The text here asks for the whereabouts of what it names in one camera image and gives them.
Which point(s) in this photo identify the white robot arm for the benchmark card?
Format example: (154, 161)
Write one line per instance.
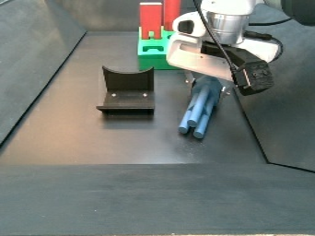
(299, 10)

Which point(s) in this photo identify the red cylinder peg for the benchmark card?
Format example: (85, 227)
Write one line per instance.
(171, 12)

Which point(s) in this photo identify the green shape sorter block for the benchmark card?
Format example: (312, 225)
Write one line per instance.
(151, 52)

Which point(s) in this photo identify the red arch block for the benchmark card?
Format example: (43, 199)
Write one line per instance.
(151, 16)

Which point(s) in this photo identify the black curved fixture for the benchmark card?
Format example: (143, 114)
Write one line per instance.
(128, 91)

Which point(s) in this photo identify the blue three prong object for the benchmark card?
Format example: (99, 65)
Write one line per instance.
(204, 98)

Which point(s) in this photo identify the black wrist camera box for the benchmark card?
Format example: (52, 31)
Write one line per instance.
(252, 76)

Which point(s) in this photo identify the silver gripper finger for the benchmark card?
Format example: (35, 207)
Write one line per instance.
(224, 92)
(190, 79)

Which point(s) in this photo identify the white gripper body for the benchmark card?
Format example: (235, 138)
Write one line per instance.
(191, 49)

